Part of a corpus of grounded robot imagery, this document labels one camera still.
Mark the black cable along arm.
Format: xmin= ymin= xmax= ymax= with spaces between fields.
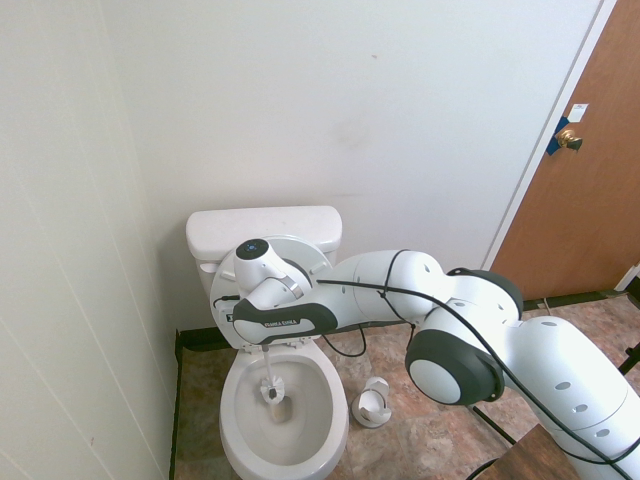
xmin=213 ymin=249 xmax=640 ymax=480

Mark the white toilet tank lid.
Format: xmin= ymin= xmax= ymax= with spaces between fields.
xmin=185 ymin=205 xmax=344 ymax=254

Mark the white ceramic toilet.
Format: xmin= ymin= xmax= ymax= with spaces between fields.
xmin=187 ymin=234 xmax=350 ymax=480

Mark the white toilet brush grey grip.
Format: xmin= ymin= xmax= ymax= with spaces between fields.
xmin=258 ymin=344 xmax=287 ymax=407

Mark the blue tape strip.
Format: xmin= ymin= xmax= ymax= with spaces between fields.
xmin=547 ymin=115 xmax=574 ymax=156

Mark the black baseboard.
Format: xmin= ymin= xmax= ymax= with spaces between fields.
xmin=168 ymin=287 xmax=640 ymax=480

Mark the white toilet brush holder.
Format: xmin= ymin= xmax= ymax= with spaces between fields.
xmin=355 ymin=377 xmax=392 ymax=429

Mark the black cable by table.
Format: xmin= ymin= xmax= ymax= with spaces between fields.
xmin=467 ymin=457 xmax=501 ymax=480

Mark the brass door knob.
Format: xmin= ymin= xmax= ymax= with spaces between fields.
xmin=555 ymin=127 xmax=585 ymax=154

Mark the black camera tripod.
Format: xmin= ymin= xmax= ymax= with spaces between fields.
xmin=472 ymin=342 xmax=640 ymax=446

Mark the white door frame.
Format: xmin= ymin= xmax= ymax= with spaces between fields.
xmin=482 ymin=0 xmax=621 ymax=274

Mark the brown wooden door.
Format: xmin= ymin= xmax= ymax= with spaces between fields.
xmin=492 ymin=0 xmax=640 ymax=301

